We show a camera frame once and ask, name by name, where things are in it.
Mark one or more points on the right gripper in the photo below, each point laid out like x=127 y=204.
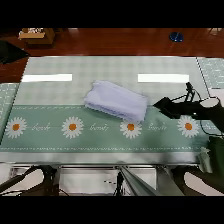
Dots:
x=168 y=107

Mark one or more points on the light blue shirt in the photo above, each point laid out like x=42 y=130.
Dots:
x=116 y=100

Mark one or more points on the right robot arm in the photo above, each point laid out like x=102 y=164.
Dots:
x=210 y=111

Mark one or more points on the dark green garment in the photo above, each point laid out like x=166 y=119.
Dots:
x=216 y=153

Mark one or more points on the blue round object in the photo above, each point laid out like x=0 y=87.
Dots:
x=176 y=36

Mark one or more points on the cardboard box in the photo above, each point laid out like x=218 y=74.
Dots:
x=37 y=36

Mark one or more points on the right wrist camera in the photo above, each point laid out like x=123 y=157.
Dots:
x=190 y=89

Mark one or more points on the silver frame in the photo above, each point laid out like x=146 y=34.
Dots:
x=140 y=183

